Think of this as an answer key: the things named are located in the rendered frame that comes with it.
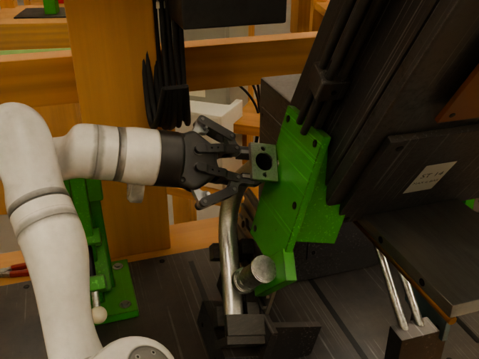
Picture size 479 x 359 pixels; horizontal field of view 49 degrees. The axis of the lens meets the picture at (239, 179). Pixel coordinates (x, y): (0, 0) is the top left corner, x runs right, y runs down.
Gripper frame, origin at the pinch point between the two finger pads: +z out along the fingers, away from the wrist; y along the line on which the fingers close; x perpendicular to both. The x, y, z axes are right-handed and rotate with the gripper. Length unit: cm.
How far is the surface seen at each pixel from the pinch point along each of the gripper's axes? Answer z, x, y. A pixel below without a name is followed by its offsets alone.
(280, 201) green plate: 3.2, -2.2, -5.5
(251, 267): -0.8, -0.1, -14.4
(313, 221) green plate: 6.7, -4.7, -8.7
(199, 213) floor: 63, 201, 47
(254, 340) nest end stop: 2.8, 7.9, -23.6
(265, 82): 8.7, 10.3, 20.3
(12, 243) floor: -30, 219, 31
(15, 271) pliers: -29, 47, -8
